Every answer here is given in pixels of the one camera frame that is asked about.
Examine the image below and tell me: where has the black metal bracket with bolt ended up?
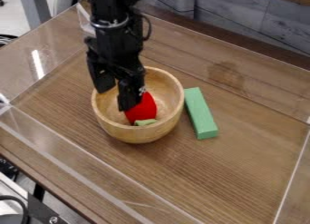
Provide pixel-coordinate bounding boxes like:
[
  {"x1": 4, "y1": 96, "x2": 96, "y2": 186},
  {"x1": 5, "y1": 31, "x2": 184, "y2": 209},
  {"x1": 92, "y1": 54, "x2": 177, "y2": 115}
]
[{"x1": 26, "y1": 194, "x2": 69, "y2": 224}]

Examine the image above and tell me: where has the red felt fruit green stem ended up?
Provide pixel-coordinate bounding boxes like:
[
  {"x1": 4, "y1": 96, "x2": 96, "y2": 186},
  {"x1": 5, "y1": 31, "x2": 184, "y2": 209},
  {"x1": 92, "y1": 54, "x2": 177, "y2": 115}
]
[{"x1": 124, "y1": 92, "x2": 157, "y2": 126}]

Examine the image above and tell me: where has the round wooden bowl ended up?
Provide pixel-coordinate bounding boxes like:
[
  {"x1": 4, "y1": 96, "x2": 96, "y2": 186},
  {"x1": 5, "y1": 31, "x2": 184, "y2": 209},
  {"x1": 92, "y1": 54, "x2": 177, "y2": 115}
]
[{"x1": 90, "y1": 66, "x2": 184, "y2": 144}]

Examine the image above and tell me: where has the black cable lower left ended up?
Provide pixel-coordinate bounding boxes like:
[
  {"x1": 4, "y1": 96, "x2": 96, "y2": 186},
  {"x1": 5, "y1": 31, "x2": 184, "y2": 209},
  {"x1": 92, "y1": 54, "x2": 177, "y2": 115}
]
[{"x1": 0, "y1": 194, "x2": 30, "y2": 224}]

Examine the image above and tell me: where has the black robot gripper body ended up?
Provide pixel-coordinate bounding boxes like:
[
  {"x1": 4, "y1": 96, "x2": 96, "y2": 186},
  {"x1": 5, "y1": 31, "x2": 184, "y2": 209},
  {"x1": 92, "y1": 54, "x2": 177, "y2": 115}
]
[{"x1": 84, "y1": 20, "x2": 145, "y2": 80}]

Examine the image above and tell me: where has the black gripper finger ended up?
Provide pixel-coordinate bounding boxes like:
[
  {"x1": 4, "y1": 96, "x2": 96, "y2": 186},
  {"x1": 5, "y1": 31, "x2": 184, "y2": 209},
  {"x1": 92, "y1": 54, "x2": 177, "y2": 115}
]
[
  {"x1": 117, "y1": 76, "x2": 145, "y2": 112},
  {"x1": 86, "y1": 50, "x2": 116, "y2": 93}
]

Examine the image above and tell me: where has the grey post upper left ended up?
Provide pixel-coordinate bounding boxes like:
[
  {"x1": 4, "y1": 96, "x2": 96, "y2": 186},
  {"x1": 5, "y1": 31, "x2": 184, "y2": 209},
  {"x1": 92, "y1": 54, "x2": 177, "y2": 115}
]
[{"x1": 20, "y1": 0, "x2": 50, "y2": 29}]

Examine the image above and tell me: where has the green rectangular foam block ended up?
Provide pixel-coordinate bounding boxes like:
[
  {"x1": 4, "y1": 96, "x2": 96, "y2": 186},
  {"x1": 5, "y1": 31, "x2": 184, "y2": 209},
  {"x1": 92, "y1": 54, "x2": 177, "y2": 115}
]
[{"x1": 184, "y1": 87, "x2": 217, "y2": 140}]

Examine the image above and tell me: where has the clear acrylic tray enclosure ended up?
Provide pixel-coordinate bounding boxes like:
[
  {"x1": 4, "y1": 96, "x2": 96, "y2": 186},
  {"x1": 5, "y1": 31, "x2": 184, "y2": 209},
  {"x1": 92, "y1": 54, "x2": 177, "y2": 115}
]
[{"x1": 0, "y1": 10, "x2": 310, "y2": 224}]

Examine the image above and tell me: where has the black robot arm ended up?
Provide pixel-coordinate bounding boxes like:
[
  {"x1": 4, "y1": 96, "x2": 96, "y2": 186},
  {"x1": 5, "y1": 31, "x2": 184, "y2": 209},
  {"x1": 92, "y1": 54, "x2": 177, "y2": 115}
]
[{"x1": 84, "y1": 0, "x2": 145, "y2": 112}]

